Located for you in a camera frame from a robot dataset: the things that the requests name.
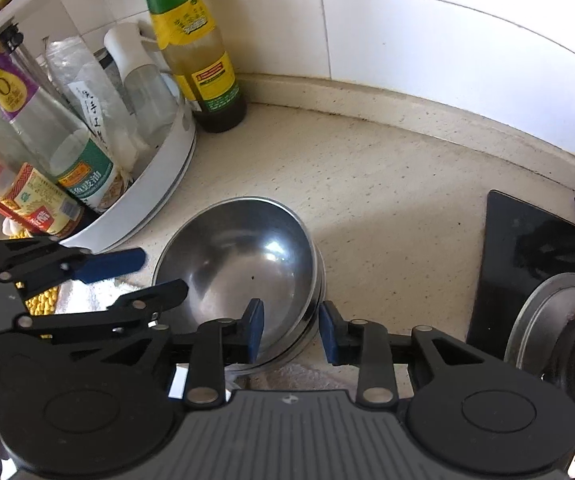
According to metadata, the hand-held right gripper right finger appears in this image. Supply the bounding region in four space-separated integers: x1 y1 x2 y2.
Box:
319 302 505 407

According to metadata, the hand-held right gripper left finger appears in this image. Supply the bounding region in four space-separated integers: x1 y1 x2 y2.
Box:
70 299 264 406

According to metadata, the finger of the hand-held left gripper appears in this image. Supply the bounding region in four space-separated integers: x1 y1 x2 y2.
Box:
0 237 147 291
15 280 189 341

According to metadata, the medium steel bowl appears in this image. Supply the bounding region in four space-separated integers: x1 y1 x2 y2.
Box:
228 230 325 367

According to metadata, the large steel bowl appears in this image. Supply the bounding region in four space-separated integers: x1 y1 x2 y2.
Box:
225 245 328 375

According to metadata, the small steel bowl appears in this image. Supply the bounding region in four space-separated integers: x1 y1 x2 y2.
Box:
152 196 321 356

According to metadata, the yellow chenille mat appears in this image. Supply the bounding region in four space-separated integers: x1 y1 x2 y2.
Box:
2 222 61 338

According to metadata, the white towel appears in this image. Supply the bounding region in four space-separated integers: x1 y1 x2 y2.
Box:
58 280 323 393

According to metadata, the purple and green label bottle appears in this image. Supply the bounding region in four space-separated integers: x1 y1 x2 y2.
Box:
0 42 129 214

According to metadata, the white bottle tray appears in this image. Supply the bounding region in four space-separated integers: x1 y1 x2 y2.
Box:
0 0 199 256

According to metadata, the red yellow label vinegar bottle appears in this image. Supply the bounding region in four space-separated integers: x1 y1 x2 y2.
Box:
0 100 84 237

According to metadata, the clear plastic bag with label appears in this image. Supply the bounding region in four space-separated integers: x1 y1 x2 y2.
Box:
44 39 138 173

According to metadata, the white cap clear spray bottle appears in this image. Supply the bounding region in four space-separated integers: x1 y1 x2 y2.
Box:
104 22 179 153

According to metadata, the black glass gas stove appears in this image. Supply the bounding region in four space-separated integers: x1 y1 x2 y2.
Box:
467 189 575 480

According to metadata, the steel burner drip pan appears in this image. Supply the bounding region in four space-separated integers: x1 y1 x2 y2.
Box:
505 272 575 411

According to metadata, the yellow label dark sauce bottle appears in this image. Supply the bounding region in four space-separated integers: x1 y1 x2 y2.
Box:
136 0 248 134

